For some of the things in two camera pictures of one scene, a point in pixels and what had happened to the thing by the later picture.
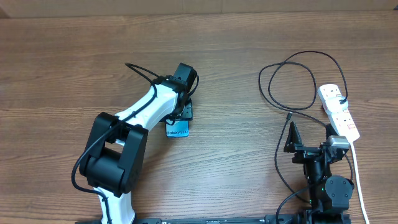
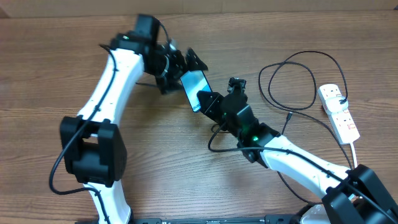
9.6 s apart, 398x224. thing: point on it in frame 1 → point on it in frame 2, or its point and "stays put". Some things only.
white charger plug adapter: [333, 106] stays put
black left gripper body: [187, 113] → [173, 66]
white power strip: [342, 122] stays put
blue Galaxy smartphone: [177, 128] → [193, 81]
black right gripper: [303, 152] → [208, 107]
